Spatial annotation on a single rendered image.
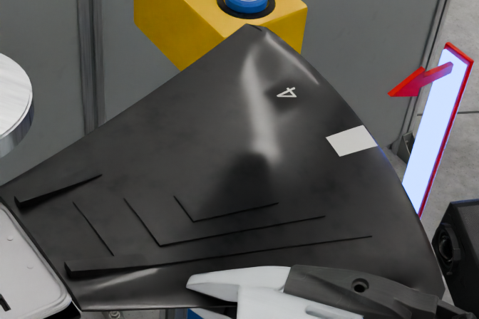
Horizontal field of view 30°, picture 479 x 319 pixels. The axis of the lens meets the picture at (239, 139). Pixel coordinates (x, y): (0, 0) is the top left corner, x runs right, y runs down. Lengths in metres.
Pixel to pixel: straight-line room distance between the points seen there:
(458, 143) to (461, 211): 1.88
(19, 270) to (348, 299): 0.17
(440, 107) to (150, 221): 0.26
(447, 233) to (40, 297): 0.21
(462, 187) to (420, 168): 1.56
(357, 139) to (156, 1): 0.37
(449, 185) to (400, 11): 0.53
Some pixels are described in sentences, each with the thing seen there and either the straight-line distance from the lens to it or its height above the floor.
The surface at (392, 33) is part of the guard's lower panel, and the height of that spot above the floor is 0.43.
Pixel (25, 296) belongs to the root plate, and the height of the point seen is 1.19.
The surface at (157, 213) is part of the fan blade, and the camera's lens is 0.49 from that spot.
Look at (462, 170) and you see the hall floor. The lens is 2.30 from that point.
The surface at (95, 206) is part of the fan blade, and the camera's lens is 0.49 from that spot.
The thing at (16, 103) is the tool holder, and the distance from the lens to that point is 0.38.
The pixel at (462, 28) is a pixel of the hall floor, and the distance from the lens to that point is 2.77.
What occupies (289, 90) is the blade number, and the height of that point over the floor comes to 1.18.
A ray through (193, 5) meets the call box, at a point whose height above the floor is 1.07.
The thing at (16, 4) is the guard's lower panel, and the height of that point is 0.80.
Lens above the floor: 1.56
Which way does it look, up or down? 44 degrees down
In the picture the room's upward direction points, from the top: 6 degrees clockwise
